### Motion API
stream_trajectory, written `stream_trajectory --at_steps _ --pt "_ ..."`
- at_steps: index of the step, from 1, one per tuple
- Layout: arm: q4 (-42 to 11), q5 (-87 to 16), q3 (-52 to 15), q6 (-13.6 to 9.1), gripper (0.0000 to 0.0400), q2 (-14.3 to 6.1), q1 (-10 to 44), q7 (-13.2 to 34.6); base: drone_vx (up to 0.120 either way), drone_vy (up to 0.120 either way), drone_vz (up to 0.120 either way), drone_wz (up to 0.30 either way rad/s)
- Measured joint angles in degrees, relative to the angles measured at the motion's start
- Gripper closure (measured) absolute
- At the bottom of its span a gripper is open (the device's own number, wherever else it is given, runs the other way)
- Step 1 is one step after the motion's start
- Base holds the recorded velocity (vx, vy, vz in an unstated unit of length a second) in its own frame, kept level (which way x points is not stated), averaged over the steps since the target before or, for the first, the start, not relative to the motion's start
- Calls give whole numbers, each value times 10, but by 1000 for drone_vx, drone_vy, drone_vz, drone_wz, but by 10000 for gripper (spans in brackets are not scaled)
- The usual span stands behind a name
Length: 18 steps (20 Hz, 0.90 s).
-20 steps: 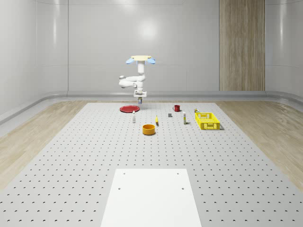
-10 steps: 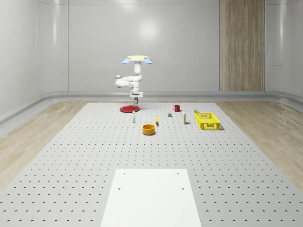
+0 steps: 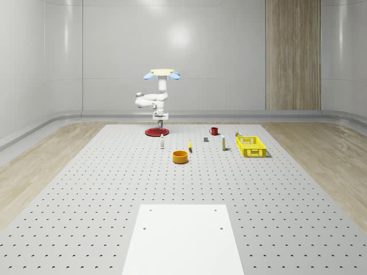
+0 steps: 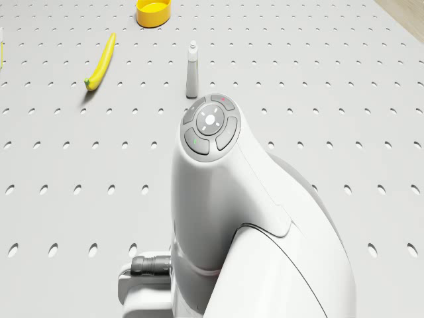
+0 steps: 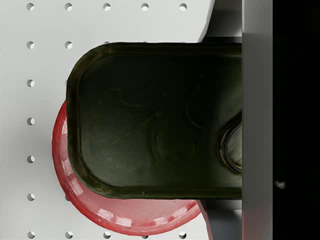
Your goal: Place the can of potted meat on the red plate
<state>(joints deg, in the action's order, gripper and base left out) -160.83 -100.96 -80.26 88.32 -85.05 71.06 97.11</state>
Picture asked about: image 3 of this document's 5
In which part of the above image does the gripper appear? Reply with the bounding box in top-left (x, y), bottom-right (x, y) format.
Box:
top-left (151, 112), bottom-right (169, 124)

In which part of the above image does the yellow bowl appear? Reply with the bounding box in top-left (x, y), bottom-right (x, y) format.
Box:
top-left (172, 150), bottom-right (189, 164)

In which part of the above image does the white board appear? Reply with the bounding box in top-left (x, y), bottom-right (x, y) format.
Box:
top-left (121, 204), bottom-right (245, 275)

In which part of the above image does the red plate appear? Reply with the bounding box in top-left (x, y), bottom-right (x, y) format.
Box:
top-left (145, 127), bottom-right (170, 137)

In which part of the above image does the yellow basket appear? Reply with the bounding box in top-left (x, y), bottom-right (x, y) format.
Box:
top-left (236, 136), bottom-right (267, 158)

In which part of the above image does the drone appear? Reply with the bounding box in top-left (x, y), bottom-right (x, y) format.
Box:
top-left (143, 68), bottom-right (181, 81)

